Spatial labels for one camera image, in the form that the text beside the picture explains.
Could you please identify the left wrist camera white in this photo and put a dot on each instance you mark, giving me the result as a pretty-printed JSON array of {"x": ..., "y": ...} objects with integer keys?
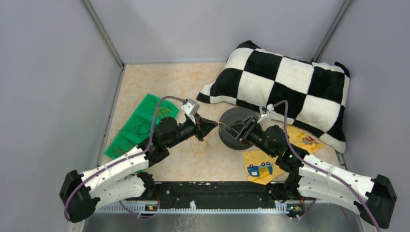
[{"x": 190, "y": 108}]

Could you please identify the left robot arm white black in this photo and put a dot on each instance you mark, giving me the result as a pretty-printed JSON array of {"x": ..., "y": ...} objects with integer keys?
[{"x": 82, "y": 193}]

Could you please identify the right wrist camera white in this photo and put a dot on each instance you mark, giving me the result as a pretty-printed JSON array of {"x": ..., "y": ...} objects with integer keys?
[{"x": 266, "y": 113}]

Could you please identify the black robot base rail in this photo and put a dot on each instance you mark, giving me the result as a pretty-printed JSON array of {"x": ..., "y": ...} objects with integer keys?
[{"x": 219, "y": 195}]

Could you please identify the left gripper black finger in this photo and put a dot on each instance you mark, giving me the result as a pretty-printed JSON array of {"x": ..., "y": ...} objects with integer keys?
[
  {"x": 203, "y": 121},
  {"x": 204, "y": 130}
]

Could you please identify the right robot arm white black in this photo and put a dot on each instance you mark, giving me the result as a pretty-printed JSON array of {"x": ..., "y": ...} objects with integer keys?
[{"x": 372, "y": 198}]

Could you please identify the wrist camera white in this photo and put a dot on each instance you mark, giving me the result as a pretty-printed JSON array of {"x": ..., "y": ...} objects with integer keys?
[
  {"x": 266, "y": 113},
  {"x": 190, "y": 108}
]

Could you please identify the black white checkered pillow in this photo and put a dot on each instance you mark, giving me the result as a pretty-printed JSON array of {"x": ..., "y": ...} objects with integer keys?
[{"x": 309, "y": 95}]

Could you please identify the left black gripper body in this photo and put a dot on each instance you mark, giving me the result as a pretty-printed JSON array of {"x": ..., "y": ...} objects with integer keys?
[{"x": 186, "y": 130}]

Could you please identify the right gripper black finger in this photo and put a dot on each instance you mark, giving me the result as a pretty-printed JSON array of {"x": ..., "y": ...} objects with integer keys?
[
  {"x": 251, "y": 120},
  {"x": 238, "y": 131}
]

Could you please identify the yellow cloth with car print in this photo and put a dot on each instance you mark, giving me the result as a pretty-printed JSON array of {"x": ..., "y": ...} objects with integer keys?
[{"x": 261, "y": 168}]

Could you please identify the green compartment tray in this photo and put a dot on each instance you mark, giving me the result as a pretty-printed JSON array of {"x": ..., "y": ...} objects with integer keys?
[{"x": 135, "y": 130}]

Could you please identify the white slotted cable duct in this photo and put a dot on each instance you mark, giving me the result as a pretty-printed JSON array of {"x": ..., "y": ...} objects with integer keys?
[{"x": 145, "y": 208}]

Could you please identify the black cable spool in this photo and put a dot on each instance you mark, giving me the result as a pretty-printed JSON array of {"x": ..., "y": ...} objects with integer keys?
[{"x": 230, "y": 117}]

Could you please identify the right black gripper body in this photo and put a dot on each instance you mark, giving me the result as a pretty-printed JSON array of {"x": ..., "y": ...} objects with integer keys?
[{"x": 257, "y": 138}]

